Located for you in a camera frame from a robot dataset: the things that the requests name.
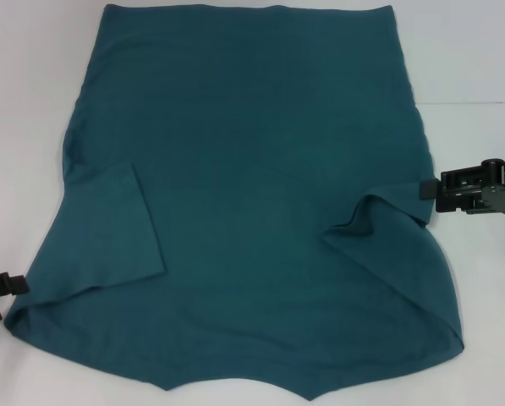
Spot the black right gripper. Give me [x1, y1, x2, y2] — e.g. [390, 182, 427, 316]
[419, 157, 505, 220]

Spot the teal blue shirt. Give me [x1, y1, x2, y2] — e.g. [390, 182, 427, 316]
[5, 3, 466, 401]

